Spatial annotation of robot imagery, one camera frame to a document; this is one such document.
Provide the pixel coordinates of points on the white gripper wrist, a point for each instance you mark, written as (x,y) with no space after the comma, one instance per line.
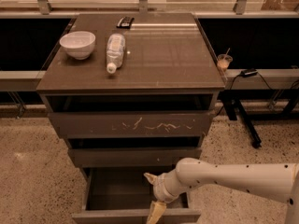
(159,186)

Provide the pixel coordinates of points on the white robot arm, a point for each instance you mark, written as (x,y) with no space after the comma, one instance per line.
(278,182)

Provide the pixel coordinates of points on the top scratched grey drawer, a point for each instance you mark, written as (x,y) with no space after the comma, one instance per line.
(132,116)

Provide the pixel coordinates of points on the dark grey drawer cabinet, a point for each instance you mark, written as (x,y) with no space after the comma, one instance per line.
(166,54)

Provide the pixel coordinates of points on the black table leg stand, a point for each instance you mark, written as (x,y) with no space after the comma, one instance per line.
(232,104)

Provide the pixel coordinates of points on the plastic cup with straw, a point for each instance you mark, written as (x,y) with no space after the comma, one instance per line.
(224,60)

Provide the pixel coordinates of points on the black power adapter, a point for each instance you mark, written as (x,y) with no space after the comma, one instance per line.
(249,72)

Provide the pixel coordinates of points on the clear plastic water bottle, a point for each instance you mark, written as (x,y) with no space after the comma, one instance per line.
(115,52)

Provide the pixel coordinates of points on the white ceramic bowl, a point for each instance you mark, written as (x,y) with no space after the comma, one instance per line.
(78,45)

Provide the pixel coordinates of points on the black remote control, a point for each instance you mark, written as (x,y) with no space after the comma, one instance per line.
(125,22)

